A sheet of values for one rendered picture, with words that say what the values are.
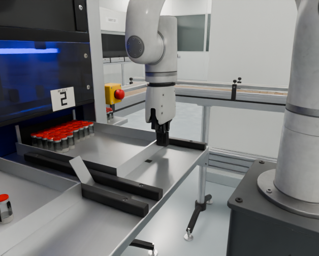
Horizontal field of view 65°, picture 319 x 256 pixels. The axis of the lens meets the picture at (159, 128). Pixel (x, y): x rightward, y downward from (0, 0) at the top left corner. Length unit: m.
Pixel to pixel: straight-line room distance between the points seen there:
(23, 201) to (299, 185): 0.54
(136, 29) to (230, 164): 1.20
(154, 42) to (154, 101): 0.15
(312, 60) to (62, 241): 0.50
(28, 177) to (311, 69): 0.60
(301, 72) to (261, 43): 1.53
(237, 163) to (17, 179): 1.24
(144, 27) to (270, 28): 1.55
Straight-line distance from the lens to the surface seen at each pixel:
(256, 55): 2.04
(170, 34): 0.63
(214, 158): 1.62
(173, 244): 1.72
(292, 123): 0.55
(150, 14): 0.56
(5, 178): 0.68
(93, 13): 0.91
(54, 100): 0.78
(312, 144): 0.55
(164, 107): 0.64
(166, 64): 0.63
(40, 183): 0.61
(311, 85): 0.52
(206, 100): 1.51
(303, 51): 0.49
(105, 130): 0.89
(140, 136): 0.81
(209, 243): 1.76
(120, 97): 0.96
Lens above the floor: 1.16
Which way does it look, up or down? 18 degrees down
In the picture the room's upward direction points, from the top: straight up
